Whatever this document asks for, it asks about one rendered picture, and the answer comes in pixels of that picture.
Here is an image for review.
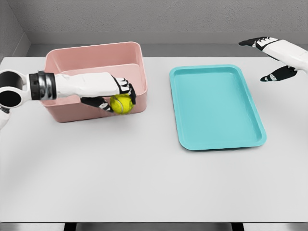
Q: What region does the blue plastic tray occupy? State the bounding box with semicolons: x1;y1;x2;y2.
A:
169;64;267;152

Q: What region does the pink plastic basket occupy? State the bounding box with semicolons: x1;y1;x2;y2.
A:
40;41;148;124

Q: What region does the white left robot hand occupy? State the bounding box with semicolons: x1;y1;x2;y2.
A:
80;72;137;113

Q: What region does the yellow tennis ball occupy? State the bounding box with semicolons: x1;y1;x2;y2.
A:
110;93;134;116

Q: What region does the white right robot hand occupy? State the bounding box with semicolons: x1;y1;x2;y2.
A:
238;36;308;83

